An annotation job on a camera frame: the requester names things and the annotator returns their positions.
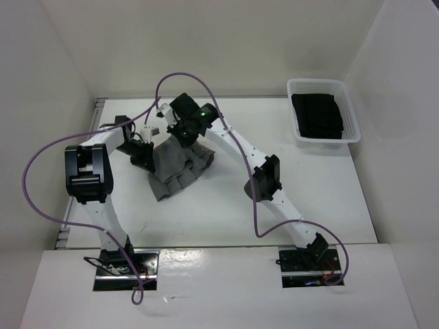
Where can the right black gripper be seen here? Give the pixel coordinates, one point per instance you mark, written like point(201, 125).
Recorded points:
point(185, 142)

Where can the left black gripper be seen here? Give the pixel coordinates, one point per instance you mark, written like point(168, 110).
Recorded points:
point(146, 161)

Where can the grey pleated skirt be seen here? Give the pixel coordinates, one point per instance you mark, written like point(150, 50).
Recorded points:
point(177, 167)

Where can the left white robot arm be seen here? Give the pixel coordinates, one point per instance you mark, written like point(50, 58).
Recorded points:
point(90, 181)

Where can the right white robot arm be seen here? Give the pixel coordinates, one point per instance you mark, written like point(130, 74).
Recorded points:
point(264, 183)

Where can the black folded skirt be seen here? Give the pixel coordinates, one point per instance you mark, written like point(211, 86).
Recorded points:
point(318, 116)

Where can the white plastic basket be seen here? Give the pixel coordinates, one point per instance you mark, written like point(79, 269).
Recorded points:
point(338, 89)

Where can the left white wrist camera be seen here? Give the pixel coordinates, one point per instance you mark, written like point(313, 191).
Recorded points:
point(147, 133)

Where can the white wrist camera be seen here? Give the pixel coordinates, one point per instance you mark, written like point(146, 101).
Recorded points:
point(167, 112)
point(147, 133)

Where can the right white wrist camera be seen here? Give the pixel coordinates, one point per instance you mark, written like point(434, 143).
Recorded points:
point(167, 112)

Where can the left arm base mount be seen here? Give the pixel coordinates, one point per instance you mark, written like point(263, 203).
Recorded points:
point(113, 273)

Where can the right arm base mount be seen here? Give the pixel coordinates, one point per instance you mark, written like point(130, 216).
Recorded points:
point(295, 274)

